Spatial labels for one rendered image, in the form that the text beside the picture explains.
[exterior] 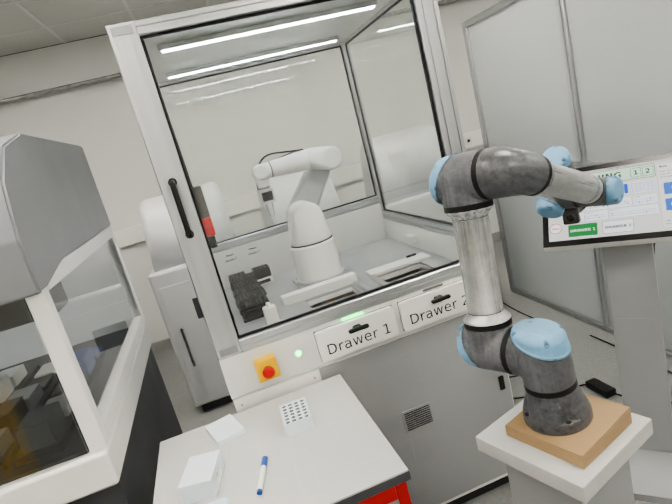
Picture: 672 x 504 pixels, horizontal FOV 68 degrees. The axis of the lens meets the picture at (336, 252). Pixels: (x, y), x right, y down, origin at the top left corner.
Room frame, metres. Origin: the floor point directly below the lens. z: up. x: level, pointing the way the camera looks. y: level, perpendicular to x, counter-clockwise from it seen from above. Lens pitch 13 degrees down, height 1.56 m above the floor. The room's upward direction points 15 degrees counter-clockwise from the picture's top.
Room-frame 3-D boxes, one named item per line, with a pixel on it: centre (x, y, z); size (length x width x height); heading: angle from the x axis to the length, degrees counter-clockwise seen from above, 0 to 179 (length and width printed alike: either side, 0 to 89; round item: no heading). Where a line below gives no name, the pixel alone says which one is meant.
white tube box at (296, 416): (1.36, 0.24, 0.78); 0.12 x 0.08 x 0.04; 10
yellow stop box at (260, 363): (1.54, 0.32, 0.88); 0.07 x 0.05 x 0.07; 103
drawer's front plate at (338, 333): (1.63, 0.00, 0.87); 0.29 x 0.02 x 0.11; 103
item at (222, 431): (1.41, 0.47, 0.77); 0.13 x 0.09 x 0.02; 30
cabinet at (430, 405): (2.11, 0.06, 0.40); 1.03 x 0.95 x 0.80; 103
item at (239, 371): (2.11, 0.07, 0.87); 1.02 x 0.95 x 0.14; 103
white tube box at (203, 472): (1.17, 0.49, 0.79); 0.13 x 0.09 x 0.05; 179
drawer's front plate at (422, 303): (1.70, -0.31, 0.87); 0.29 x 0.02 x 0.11; 103
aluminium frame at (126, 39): (2.11, 0.07, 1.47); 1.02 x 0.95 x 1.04; 103
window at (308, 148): (1.66, -0.03, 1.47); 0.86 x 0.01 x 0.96; 103
